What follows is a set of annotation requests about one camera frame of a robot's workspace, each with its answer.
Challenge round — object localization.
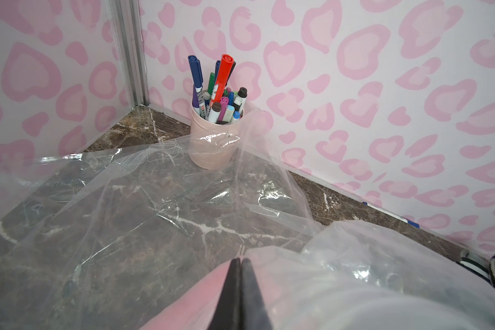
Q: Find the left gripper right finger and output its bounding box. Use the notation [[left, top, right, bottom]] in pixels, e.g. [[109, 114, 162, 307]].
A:
[[240, 258, 273, 330]]

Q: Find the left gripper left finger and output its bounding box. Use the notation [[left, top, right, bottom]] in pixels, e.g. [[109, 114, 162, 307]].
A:
[[208, 258, 241, 330]]

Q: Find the clear plastic vacuum bag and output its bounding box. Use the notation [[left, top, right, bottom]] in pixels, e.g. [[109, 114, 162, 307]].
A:
[[0, 115, 495, 329]]

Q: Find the black white houndstooth blanket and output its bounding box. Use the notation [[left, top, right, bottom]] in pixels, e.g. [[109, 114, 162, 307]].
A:
[[457, 250, 495, 289]]

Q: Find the pink pen cup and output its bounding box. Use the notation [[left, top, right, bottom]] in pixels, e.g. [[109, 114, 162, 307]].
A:
[[188, 110, 240, 170]]

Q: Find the black marker pen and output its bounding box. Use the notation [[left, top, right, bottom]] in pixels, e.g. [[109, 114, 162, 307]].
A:
[[233, 87, 248, 116]]

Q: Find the purple marker pen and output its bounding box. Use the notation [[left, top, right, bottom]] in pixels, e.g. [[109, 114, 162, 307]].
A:
[[217, 96, 229, 124]]

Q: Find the green marker pen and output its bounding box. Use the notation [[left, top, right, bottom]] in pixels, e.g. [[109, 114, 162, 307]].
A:
[[207, 72, 215, 95]]

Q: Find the blue marker pen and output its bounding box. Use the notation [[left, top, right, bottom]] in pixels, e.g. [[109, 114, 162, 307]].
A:
[[188, 55, 206, 118]]

